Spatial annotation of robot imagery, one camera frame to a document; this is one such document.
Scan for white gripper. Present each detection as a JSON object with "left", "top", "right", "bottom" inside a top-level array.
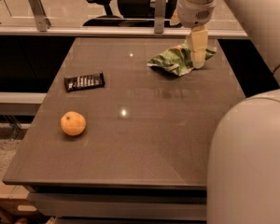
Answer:
[{"left": 170, "top": 0, "right": 217, "bottom": 69}]

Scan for green jalapeno chip bag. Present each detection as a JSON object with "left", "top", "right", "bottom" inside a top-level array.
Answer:
[{"left": 147, "top": 41, "right": 217, "bottom": 77}]

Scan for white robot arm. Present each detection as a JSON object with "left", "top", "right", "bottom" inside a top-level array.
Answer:
[{"left": 177, "top": 0, "right": 280, "bottom": 224}]

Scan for black office chair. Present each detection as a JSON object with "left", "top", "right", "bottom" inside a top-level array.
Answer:
[{"left": 83, "top": 0, "right": 181, "bottom": 28}]

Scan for black candy bar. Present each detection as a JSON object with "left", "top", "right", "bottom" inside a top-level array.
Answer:
[{"left": 64, "top": 73, "right": 105, "bottom": 91}]

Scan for orange fruit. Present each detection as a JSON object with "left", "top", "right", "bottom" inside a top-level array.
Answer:
[{"left": 61, "top": 111, "right": 86, "bottom": 136}]

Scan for cardboard box under table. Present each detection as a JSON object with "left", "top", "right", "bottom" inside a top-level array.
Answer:
[{"left": 0, "top": 181, "right": 44, "bottom": 224}]

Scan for middle metal glass bracket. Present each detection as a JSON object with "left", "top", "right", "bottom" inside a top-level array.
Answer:
[{"left": 154, "top": 0, "right": 166, "bottom": 34}]

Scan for metal glass bracket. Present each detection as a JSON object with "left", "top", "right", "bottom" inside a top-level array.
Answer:
[
  {"left": 154, "top": 0, "right": 166, "bottom": 34},
  {"left": 28, "top": 0, "right": 51, "bottom": 32}
]

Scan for left metal glass bracket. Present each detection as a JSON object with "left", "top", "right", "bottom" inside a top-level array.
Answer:
[{"left": 28, "top": 0, "right": 51, "bottom": 32}]

